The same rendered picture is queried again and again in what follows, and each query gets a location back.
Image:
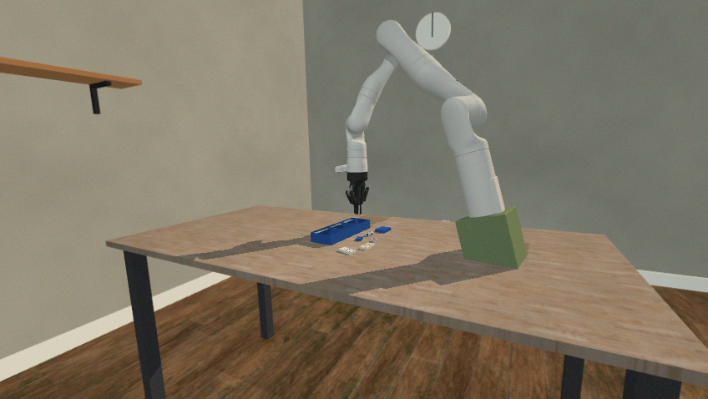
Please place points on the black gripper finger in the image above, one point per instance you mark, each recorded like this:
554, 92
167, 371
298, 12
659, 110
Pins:
363, 196
355, 200

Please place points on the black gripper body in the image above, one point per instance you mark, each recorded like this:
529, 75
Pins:
356, 179

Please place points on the blue three-compartment bin rack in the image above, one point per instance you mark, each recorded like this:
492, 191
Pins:
339, 231

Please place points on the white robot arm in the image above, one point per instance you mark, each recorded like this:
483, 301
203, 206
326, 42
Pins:
479, 184

